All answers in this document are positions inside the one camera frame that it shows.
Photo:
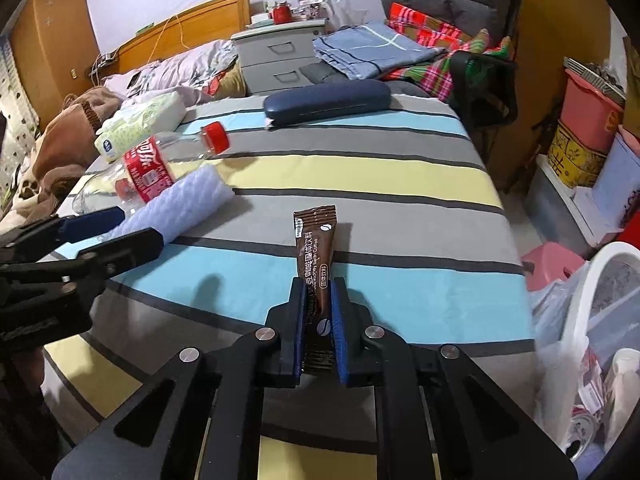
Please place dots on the navy glasses case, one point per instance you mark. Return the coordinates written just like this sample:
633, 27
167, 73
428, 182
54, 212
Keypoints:
325, 100

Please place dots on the mustard pillow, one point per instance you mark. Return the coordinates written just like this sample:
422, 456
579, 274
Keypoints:
230, 87

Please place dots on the power strip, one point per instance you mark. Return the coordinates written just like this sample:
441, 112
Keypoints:
105, 62

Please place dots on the white ribbed sponge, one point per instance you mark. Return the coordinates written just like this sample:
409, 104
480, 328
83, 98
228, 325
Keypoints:
185, 195

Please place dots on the black chair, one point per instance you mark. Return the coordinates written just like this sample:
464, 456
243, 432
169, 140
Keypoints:
490, 95

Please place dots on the yellow tin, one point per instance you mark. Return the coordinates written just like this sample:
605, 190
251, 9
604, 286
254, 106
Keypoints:
572, 157

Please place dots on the grey storage box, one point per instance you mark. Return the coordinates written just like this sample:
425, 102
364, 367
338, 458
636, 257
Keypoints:
550, 200

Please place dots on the dark grey cloth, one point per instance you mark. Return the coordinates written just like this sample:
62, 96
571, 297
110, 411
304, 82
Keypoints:
325, 75

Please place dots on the brown paper bag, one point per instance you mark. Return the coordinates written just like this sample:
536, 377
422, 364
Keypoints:
629, 75

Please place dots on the patterned curtain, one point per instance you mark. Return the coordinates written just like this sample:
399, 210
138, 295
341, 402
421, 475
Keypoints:
17, 105

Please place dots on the red box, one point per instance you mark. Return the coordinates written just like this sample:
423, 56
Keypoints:
630, 237

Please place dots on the wooden door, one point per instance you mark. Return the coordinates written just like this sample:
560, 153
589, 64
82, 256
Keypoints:
55, 45

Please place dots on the pink bucket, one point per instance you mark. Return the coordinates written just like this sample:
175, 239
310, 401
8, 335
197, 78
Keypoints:
590, 110

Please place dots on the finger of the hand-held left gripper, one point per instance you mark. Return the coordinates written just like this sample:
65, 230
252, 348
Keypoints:
130, 247
95, 222

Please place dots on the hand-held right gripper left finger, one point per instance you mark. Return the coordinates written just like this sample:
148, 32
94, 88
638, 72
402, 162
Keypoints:
300, 330

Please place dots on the paw print blanket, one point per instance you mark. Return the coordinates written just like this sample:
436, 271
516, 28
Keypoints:
22, 185

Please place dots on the folded blue cloth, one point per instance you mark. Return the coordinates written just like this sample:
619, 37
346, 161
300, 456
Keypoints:
370, 50

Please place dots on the clear plastic box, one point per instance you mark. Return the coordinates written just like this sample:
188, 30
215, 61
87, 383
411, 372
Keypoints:
310, 9

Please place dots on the brown coffee sachet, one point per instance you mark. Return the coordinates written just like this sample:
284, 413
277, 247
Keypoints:
315, 255

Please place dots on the pale blue cylinder container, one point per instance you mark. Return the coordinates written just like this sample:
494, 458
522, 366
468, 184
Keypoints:
617, 180

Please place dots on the grey nightstand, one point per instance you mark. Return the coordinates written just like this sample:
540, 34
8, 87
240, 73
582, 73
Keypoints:
280, 55

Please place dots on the red plaid blanket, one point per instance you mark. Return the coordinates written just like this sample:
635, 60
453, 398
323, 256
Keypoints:
425, 27

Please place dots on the brown blanket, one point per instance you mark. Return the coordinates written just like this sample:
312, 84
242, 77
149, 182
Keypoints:
65, 130

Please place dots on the wooden headboard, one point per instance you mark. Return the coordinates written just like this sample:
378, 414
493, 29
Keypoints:
210, 25

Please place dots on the clear bottle with red label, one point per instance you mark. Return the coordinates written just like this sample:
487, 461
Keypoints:
150, 165

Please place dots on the pink bedding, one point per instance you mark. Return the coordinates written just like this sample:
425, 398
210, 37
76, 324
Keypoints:
185, 67

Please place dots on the wooden wardrobe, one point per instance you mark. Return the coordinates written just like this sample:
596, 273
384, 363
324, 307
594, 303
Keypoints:
560, 20

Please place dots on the pink stool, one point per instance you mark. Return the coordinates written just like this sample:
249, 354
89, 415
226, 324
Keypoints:
547, 265

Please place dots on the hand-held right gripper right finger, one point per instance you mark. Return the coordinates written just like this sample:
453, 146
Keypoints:
337, 330

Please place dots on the green tissue pack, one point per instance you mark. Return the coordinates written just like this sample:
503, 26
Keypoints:
140, 120

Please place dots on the red mug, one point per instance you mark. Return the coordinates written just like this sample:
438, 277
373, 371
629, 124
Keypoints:
281, 15

